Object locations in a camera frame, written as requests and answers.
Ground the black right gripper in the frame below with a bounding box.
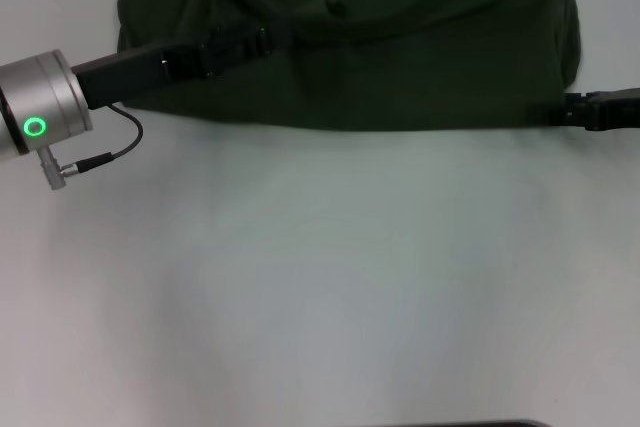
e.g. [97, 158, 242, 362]
[531, 87, 640, 134]

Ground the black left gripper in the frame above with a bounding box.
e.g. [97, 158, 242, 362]
[71, 25, 275, 112]

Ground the dark green printed t-shirt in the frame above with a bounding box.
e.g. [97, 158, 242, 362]
[116, 0, 585, 134]

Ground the left gripper cable with plug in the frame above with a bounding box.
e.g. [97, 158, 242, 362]
[38, 103, 146, 192]

